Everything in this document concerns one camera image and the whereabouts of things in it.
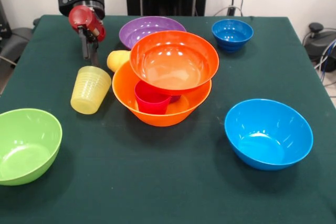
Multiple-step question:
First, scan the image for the grey office chair base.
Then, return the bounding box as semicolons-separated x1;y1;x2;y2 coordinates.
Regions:
0;26;27;65

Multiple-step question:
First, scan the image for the red plastic bowl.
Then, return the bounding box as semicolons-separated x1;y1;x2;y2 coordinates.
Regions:
129;30;220;95

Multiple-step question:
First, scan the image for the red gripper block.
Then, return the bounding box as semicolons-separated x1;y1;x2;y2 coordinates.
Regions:
68;5;107;68

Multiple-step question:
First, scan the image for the pink plastic cup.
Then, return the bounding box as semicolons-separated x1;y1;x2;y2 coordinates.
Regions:
134;80;173;115

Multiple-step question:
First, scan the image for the green plastic bowl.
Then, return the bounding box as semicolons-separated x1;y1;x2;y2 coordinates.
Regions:
0;108;63;186

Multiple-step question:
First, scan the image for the tangle of floor cables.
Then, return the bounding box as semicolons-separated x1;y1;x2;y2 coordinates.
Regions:
313;39;336;87

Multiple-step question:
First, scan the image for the black office chair base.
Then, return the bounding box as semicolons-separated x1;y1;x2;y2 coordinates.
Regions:
302;22;336;62

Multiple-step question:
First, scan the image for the small dark blue bowl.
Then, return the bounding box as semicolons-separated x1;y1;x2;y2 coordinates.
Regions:
212;19;254;53

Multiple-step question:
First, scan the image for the pale yellow ribbed cup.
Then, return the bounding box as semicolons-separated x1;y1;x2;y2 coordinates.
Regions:
70;66;112;115

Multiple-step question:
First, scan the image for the large orange plastic bowl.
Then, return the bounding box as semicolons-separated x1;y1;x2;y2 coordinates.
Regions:
112;60;213;127

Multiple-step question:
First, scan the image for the yellow plastic cup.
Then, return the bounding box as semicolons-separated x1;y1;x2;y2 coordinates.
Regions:
107;50;131;73

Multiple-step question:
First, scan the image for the dark green table cloth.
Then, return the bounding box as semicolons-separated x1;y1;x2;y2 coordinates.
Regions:
0;15;336;224

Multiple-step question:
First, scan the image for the purple plastic bowl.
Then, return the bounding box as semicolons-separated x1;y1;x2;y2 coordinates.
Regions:
119;16;187;51

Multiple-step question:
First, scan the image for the light blue plastic bowl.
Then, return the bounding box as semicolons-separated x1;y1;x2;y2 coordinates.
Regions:
224;99;314;171

